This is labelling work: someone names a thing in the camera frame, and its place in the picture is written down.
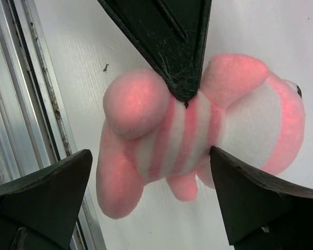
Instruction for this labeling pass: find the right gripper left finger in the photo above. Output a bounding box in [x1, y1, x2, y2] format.
[0, 149, 93, 249]

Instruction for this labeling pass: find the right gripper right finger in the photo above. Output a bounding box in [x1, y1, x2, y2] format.
[210, 147, 313, 250]

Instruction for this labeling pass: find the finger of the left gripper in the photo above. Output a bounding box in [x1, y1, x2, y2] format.
[99, 0, 211, 103]

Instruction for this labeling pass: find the pink striped plush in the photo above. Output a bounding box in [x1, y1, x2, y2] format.
[96, 54, 305, 219]

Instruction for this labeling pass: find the aluminium mounting rail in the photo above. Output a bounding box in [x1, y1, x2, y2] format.
[0, 1, 105, 249]

